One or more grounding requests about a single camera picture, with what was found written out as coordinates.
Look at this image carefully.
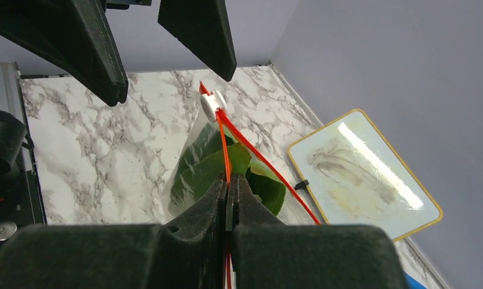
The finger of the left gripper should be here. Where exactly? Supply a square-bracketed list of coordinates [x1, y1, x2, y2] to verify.
[158, 0, 237, 81]
[0, 0, 129, 107]

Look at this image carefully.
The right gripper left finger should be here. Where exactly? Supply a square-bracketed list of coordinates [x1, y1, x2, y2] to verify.
[0, 179, 227, 288]

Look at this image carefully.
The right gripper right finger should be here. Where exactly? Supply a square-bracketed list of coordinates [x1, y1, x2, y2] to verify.
[226, 174, 408, 288]

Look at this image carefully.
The clear orange-zip plastic bag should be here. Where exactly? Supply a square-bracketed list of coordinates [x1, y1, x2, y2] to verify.
[161, 80, 322, 289]

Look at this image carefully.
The yellow-framed whiteboard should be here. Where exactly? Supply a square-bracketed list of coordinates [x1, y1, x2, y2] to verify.
[288, 109, 443, 241]

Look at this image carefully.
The blue plastic bin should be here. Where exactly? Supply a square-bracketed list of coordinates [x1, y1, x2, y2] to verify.
[404, 273, 426, 289]

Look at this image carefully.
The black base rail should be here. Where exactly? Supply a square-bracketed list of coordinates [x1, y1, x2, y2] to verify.
[0, 170, 47, 248]

